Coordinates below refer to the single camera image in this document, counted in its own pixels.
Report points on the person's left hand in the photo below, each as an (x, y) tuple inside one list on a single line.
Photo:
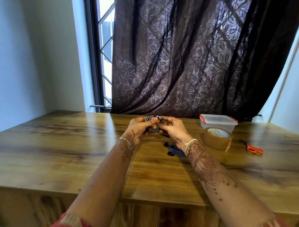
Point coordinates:
[(137, 128)]

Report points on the person's right hand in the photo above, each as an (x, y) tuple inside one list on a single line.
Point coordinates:
[(175, 129)]

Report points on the person's left thumb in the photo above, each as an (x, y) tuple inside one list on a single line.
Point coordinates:
[(151, 121)]

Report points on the person's right thumb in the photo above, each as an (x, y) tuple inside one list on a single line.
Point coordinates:
[(165, 126)]

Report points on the person's right forearm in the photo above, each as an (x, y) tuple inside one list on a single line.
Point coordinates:
[(219, 182)]

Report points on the person's left forearm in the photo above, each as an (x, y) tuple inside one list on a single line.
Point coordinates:
[(102, 184)]

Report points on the white thread wristband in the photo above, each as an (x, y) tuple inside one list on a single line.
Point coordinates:
[(189, 142)]

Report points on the clear plastic container red clips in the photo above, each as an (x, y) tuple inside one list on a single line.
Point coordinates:
[(218, 122)]

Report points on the brown packing tape roll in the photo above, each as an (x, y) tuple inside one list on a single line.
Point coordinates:
[(217, 138)]

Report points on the dark brown patterned curtain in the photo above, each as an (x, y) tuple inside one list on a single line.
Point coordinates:
[(186, 58)]

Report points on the red patterned sleeve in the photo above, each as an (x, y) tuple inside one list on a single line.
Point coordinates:
[(70, 221)]

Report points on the black window frame with grille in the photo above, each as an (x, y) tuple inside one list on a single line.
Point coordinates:
[(99, 56)]

